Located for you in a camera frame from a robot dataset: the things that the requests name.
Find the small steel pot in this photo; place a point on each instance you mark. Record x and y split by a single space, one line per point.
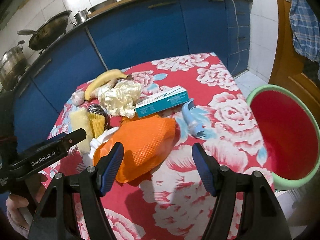
80 17

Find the long-handled frying pan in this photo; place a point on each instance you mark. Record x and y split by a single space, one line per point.
100 5

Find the yellow banana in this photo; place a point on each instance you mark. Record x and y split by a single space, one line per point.
103 79

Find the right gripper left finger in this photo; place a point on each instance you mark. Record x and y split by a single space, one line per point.
55 217

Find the garlic bulb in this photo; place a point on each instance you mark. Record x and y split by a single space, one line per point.
78 98

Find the black wok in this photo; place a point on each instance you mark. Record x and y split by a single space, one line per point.
48 32

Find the steel wool scourer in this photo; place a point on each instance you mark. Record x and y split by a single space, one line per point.
96 109

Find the wooden door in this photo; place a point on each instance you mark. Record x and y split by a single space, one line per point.
288 66

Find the crumpled cabbage leaf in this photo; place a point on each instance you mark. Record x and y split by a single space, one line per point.
121 99

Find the blue plaid shirt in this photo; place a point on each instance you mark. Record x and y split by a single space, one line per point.
305 29

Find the red green plastic basin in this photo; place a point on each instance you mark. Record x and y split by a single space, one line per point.
290 133

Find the large steel stockpot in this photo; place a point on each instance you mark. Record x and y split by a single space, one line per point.
13 65

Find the blue kitchen cabinet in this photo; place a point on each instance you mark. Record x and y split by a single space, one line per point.
122 37

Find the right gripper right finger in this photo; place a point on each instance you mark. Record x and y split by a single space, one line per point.
261 216

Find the yellow foam fruit net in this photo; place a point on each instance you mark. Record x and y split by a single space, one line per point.
97 123

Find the person's left hand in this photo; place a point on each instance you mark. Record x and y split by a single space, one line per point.
15 202

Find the red floral tablecloth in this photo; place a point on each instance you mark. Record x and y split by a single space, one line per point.
170 201

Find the blue plastic tube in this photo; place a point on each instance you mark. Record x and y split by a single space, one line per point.
195 128

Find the pale yellow sponge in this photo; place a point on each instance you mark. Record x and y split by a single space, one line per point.
80 119

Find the teal white cardboard box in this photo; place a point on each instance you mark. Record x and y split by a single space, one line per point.
161 101

